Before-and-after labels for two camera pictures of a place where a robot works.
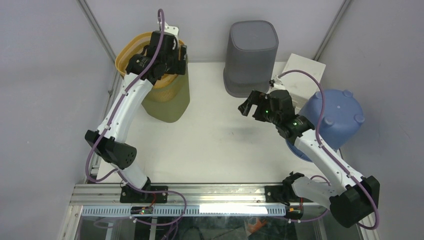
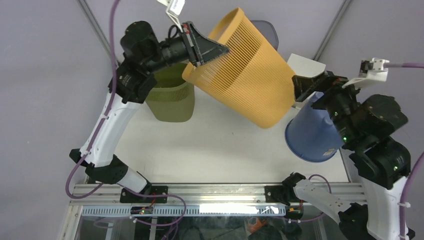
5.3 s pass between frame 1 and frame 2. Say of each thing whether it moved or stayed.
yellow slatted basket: moved
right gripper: moved
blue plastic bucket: stayed
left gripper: moved
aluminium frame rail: stayed
